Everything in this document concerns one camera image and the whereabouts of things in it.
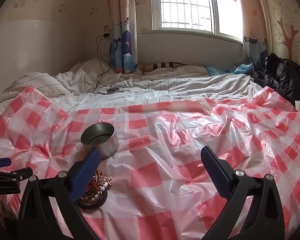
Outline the wardrobe with tree decal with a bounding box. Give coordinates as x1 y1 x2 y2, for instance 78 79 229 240
265 0 300 65

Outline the round steel tin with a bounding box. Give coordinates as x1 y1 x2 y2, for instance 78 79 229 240
80 122 120 160

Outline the black puffer jacket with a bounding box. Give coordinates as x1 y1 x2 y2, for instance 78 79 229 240
253 51 300 105

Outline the blue plastic bag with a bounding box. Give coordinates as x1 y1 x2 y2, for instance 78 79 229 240
206 63 254 76

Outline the window with bars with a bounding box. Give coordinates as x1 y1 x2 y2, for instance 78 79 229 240
152 0 243 41

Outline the black hair band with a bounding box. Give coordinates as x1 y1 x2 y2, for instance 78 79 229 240
75 191 108 211

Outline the cartoon curtain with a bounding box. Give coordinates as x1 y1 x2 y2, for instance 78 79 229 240
241 0 268 68
108 0 138 74

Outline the round grey charger pad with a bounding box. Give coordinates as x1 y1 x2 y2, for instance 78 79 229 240
104 87 120 95

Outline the striped pillow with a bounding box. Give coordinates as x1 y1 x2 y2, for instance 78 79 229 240
138 62 185 74

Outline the left cartoon curtain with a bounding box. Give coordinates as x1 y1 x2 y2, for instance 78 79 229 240
108 0 138 74

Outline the white striped duvet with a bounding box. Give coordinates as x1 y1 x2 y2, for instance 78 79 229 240
0 59 261 114

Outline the white pillow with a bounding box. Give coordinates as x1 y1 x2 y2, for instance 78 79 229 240
4 72 71 98

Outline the black charging cable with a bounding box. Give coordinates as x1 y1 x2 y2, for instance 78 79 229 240
91 35 126 95

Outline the red cord bead bracelet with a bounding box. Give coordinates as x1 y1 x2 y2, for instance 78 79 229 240
78 177 103 205

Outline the right cartoon curtain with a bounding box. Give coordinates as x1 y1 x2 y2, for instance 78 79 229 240
241 0 268 68

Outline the wall power socket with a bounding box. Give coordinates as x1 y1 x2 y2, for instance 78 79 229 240
102 25 110 38

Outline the red white checkered plastic sheet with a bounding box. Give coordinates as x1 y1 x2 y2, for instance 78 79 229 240
0 87 300 239

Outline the white bead bracelet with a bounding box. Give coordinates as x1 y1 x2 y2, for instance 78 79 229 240
91 175 113 202

